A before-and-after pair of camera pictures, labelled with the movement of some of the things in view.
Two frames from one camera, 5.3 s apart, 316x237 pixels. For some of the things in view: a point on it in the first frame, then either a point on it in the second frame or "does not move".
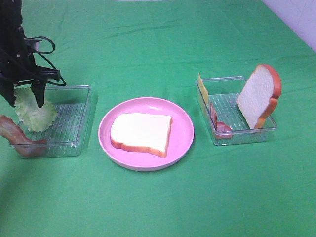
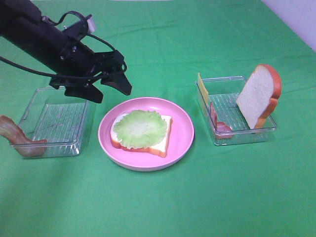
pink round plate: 180,138 does not move
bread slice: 259,96 does not move
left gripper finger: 7,91 -> 88,92
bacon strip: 222,130 does not move
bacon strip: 18,139 does not move
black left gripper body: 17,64 -> 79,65
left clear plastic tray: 66,136 does not move
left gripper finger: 38,88 -> 119,81
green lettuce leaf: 35,118 -> 140,129
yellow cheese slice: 203,89 does not move
